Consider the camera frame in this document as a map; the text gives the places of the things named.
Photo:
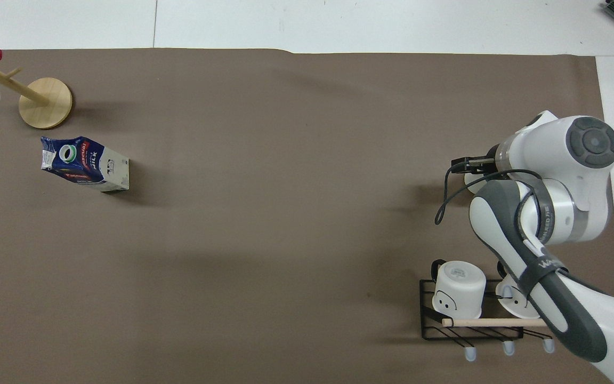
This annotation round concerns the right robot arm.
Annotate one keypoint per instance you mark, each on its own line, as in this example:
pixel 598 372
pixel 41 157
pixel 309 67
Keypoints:
pixel 547 144

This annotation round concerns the blue and white milk carton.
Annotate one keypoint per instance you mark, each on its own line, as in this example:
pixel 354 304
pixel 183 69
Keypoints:
pixel 89 165

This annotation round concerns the white mug with smiley face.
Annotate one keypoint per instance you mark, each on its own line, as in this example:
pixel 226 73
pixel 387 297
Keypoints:
pixel 459 288

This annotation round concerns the wooden mug tree stand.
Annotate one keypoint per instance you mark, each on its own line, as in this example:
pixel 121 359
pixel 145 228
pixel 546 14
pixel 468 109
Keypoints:
pixel 47 104

